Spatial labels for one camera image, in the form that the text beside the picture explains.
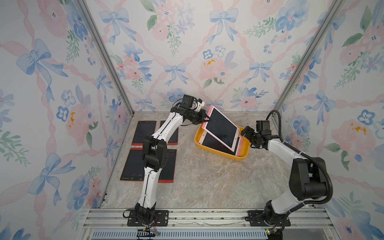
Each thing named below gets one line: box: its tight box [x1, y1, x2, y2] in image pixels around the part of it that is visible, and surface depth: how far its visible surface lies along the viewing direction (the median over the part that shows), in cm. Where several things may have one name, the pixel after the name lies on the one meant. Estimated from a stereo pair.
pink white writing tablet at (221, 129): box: [202, 104, 240, 153], surface depth 96 cm
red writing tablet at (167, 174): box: [158, 149, 177, 183], surface depth 94 cm
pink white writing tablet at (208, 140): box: [198, 130, 244, 156], surface depth 94 cm
